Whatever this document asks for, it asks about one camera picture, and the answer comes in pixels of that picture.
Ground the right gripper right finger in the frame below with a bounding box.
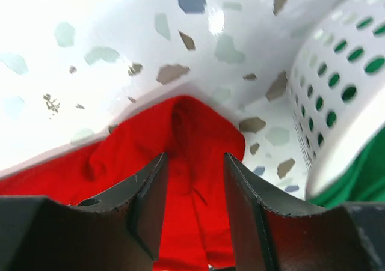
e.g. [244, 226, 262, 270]
[224, 153, 384, 271]

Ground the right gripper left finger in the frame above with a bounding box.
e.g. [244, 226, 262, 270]
[1, 154, 168, 270]

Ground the red t shirt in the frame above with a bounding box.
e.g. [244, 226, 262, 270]
[1, 96, 245, 270]

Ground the green t shirt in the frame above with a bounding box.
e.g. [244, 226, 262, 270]
[308, 17, 385, 209]

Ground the white plastic laundry basket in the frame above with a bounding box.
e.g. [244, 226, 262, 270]
[288, 0, 384, 199]

